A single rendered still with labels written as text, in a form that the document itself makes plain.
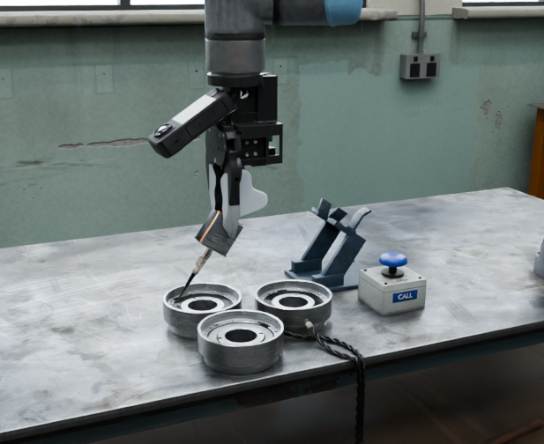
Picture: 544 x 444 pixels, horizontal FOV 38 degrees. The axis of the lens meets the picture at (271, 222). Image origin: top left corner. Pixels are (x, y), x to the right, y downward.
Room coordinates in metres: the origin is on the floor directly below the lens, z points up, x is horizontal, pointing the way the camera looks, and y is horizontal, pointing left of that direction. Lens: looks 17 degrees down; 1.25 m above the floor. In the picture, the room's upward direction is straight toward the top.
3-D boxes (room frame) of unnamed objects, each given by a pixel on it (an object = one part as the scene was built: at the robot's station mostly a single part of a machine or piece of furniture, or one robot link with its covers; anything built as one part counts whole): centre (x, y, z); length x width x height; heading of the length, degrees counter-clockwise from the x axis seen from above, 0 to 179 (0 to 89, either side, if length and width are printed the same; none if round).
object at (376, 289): (1.04, -0.18, 0.82); 0.08 x 0.07 x 0.05; 114
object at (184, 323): (0.96, 0.09, 0.82); 0.10 x 0.10 x 0.04
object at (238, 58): (1.00, 0.05, 1.15); 0.08 x 0.08 x 0.05
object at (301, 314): (0.98, -0.03, 0.82); 0.10 x 0.10 x 0.04
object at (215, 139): (1.00, 0.04, 1.07); 0.09 x 0.08 x 0.12; 114
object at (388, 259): (1.04, -0.17, 0.85); 0.04 x 0.04 x 0.05
